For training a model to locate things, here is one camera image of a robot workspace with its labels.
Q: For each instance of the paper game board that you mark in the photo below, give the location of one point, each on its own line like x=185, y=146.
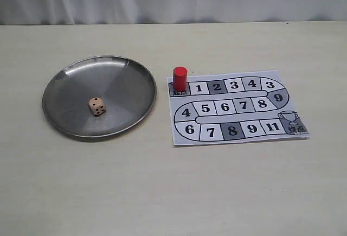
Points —
x=233, y=108

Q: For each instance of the wooden die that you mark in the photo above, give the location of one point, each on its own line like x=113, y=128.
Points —
x=97, y=106

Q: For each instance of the round metal plate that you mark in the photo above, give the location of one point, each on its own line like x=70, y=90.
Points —
x=127, y=88

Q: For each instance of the red cylinder game piece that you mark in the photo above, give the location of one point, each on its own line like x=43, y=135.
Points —
x=180, y=78

